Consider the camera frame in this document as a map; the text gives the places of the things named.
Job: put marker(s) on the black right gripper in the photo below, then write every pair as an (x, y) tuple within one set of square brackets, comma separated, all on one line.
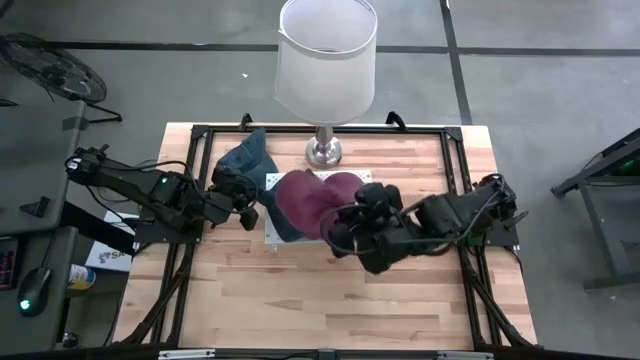
[(385, 235)]

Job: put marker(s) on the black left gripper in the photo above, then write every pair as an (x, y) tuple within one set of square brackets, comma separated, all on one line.
[(225, 200)]

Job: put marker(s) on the maroon baseball cap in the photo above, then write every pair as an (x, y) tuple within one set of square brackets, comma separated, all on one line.
[(305, 205), (345, 185)]

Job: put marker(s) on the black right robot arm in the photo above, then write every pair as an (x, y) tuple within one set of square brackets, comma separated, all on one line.
[(450, 215)]

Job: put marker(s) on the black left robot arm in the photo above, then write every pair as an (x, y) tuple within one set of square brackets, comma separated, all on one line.
[(125, 177)]

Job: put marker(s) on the white shade silver table lamp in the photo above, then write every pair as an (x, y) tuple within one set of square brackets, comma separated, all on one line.
[(325, 75)]

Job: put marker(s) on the white printed cardboard box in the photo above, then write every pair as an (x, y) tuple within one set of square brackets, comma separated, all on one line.
[(107, 257)]

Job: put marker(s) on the black flat bar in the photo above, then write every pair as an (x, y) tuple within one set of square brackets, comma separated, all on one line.
[(95, 227)]

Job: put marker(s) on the white and yellow can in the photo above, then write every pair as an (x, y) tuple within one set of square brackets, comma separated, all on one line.
[(82, 276)]

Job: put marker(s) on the grey desk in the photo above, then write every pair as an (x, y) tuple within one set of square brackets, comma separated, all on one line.
[(30, 330), (35, 130)]

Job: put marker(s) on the black computer mouse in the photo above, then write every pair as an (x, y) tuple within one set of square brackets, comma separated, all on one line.
[(34, 290)]

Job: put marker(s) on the black floor fan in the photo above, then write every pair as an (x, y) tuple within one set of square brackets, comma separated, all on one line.
[(55, 70)]

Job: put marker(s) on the black metal stand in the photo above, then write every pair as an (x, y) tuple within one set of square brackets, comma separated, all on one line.
[(607, 235)]

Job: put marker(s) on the black backlit keyboard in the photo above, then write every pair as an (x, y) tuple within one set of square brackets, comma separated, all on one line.
[(6, 265)]

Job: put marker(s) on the black aluminium table frame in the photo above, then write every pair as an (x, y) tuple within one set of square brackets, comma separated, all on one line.
[(425, 130)]

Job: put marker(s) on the silver metal bracket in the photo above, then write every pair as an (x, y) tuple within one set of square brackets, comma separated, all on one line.
[(185, 354), (465, 355)]

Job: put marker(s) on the small black bracket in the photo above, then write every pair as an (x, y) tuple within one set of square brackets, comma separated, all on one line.
[(36, 207)]

